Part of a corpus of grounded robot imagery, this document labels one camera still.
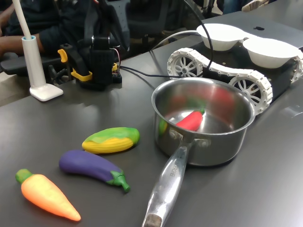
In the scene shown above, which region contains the yellow green toy corn cob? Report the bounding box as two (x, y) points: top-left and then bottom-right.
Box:
(81, 127), (141, 154)

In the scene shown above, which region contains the purple toy aubergine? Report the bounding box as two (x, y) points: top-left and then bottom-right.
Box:
(58, 149), (131, 193)

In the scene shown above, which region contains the red toy chilli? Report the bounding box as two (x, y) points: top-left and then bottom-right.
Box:
(175, 109), (205, 132)

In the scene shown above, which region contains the black and yellow clip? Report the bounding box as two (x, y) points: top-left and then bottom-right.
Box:
(58, 44), (93, 83)

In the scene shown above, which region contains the black office chair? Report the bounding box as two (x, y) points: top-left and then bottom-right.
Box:
(125, 0), (190, 48)

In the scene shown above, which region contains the tracked vehicle with white tracks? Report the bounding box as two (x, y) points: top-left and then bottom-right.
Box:
(167, 42), (303, 115)

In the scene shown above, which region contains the white bowl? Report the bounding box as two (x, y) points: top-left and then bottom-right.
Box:
(196, 23), (248, 52)
(242, 37), (300, 69)

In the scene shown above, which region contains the orange toy carrot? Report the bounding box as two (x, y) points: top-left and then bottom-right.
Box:
(15, 168), (81, 222)

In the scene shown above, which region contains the black chair armrest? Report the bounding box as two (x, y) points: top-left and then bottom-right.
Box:
(0, 56), (60, 77)

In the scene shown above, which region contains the person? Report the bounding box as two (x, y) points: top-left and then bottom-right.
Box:
(0, 0), (95, 59)

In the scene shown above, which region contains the thin black base cable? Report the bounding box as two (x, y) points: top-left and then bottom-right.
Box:
(119, 65), (171, 79)

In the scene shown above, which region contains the steel pan with long handle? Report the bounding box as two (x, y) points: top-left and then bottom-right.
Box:
(142, 77), (257, 227)

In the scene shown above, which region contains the white cable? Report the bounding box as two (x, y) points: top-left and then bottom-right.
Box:
(150, 30), (202, 52)

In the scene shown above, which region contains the long black cable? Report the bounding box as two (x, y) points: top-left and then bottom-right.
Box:
(182, 0), (215, 71)

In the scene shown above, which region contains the white post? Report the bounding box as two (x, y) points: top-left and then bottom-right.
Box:
(12, 0), (64, 102)

